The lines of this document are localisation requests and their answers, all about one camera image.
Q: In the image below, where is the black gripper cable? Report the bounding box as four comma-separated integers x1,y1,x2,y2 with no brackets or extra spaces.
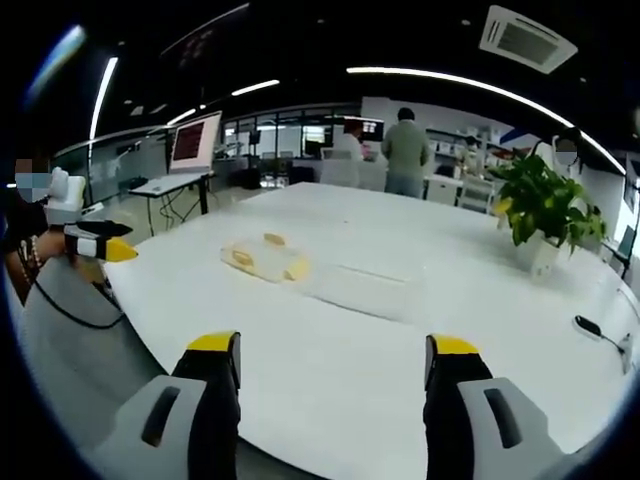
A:
19,239,125,330

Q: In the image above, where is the translucent yellowish plastic buckle part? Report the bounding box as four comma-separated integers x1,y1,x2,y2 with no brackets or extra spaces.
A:
272,252,312,285

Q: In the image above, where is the green potted plant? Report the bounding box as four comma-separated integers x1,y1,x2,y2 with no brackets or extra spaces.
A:
487,148,609,257

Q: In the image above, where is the dark chair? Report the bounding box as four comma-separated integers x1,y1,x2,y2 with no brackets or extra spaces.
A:
601,223,637,282

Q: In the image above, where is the small black device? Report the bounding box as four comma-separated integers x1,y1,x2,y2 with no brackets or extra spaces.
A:
573,314,602,338

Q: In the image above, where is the long curved ceiling light strip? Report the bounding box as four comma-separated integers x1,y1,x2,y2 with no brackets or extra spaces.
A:
346,65,577,129

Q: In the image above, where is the white square plant pot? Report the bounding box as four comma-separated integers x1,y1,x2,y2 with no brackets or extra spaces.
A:
516,230,562,279

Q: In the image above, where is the ceiling air conditioner vent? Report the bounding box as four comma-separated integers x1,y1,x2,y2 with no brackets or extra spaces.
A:
478,4,580,76

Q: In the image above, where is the clear plastic sheet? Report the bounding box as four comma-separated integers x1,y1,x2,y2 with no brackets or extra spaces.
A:
308,263,410,322

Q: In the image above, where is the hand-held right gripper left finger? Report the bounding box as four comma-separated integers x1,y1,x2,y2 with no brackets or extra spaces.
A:
92,329,244,480

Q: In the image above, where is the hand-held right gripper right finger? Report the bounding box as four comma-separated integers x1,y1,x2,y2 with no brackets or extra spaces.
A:
422,333,576,480

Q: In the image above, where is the white low cabinet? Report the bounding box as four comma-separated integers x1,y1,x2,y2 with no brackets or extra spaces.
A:
423,173,502,215

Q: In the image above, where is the thin cable with white plug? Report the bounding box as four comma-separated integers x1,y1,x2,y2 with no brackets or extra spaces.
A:
598,330,635,375

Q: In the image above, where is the background display screen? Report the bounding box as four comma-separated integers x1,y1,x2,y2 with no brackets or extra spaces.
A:
359,118,386,143

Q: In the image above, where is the white side desk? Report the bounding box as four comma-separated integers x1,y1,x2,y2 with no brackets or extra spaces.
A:
128,171,217,237

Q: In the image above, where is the person's dark clothed torso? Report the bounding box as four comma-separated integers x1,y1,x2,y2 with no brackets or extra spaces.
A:
0,197,49,307

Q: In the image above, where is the computer monitor with red window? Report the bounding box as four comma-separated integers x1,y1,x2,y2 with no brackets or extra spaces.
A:
168,110,224,176

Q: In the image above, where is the clear bag with bread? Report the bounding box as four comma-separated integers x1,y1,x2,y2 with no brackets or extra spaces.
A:
221,231,290,275

